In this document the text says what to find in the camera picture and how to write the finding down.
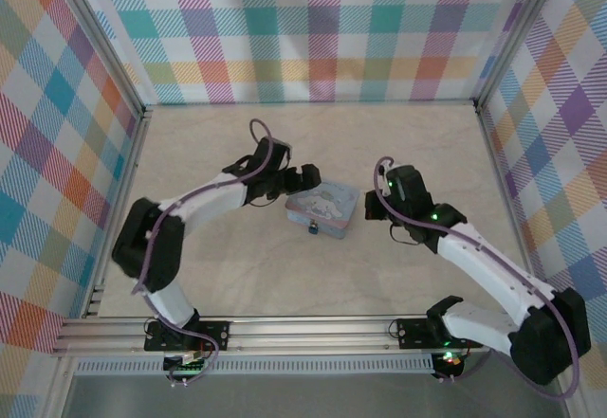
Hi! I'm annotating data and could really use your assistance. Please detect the pastel cartoon tin box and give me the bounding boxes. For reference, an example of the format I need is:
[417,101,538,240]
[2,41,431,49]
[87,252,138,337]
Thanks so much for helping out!
[284,178,360,242]

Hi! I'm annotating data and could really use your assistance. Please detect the right controller board coloured lights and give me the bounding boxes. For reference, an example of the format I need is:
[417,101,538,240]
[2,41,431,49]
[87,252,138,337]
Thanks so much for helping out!
[433,350,464,377]

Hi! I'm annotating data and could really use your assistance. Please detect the left controller board green lights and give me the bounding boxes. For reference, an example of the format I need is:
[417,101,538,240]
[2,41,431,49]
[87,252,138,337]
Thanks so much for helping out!
[163,351,210,377]

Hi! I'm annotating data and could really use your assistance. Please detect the grey metal panel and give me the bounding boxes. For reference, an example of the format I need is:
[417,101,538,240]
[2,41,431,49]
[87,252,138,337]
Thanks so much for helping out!
[61,373,570,418]

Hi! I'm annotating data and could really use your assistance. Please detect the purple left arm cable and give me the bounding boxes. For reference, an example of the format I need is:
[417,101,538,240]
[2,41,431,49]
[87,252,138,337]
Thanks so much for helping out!
[131,118,276,388]

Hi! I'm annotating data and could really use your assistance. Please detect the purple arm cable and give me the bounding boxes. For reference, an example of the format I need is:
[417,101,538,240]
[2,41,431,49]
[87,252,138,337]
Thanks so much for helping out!
[131,118,276,388]
[374,154,582,398]

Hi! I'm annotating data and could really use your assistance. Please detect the thin black right gripper cable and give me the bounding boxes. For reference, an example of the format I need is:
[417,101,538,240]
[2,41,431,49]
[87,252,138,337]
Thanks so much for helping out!
[390,222,422,247]

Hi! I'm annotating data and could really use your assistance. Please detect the aluminium floor frame rail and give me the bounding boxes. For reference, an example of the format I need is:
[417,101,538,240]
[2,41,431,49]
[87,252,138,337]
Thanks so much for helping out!
[84,109,153,318]
[144,99,478,108]

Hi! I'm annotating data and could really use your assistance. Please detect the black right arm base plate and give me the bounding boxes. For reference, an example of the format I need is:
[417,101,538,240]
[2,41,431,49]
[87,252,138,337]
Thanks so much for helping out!
[395,318,483,349]

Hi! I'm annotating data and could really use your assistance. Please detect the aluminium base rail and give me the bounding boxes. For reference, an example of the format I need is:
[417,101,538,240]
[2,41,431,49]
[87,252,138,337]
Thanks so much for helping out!
[49,316,494,355]

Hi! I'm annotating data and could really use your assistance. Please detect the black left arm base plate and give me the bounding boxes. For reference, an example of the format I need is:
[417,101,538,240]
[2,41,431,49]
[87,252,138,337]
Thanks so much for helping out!
[144,320,231,353]

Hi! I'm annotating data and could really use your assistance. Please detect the slotted grey cable duct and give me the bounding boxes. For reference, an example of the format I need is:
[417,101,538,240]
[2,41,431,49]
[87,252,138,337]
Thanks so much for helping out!
[75,359,435,375]

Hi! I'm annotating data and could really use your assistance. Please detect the aluminium frame post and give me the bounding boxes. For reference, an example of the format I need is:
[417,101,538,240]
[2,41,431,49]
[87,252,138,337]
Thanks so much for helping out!
[49,0,146,118]
[559,389,589,418]
[473,0,568,109]
[45,355,80,418]

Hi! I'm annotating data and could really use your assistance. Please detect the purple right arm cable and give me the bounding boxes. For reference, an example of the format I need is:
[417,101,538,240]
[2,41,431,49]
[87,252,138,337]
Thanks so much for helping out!
[374,154,582,398]

